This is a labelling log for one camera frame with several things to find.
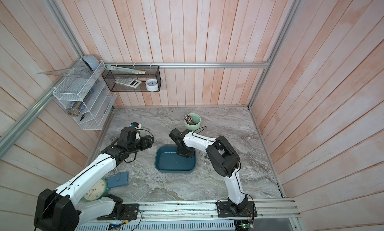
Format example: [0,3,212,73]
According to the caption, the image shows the teal plastic storage tray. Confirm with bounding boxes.
[155,146,197,174]

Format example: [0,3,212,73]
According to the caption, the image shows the white tape roll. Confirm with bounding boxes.
[146,79,159,92]

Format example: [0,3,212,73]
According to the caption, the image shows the rolled silver brush bundle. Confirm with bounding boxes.
[67,101,85,117]

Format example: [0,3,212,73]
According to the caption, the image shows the clear triangle ruler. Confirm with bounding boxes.
[38,66,93,78]

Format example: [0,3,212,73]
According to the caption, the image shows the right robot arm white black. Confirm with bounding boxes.
[170,129,246,206]

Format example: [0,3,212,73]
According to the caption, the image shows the mint green pencil cup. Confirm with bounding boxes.
[184,113,201,131]

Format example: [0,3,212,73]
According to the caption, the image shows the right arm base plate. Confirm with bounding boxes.
[216,199,258,218]

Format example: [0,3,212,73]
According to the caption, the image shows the clear green ruler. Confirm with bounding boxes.
[105,65,146,75]

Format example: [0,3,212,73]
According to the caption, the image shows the light blue round speaker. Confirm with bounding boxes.
[82,55,100,71]

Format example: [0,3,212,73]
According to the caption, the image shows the aluminium front rail frame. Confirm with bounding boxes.
[74,199,306,231]

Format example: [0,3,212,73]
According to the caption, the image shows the pencils bundle in cup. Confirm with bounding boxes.
[184,115,195,125]

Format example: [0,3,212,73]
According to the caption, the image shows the black wire mesh basket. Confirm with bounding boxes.
[102,65,162,92]

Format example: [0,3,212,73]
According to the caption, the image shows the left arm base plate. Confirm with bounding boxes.
[97,204,139,221]

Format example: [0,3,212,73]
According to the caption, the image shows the green alarm clock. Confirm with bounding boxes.
[83,178,110,202]

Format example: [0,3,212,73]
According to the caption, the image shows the white wire mesh shelf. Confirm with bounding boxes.
[53,60,117,131]

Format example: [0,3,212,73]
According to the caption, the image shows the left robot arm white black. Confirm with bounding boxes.
[34,135,155,231]

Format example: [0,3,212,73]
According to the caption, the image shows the white calculator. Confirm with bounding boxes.
[116,78,142,89]

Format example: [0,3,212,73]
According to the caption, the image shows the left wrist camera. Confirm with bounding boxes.
[118,122,142,146]

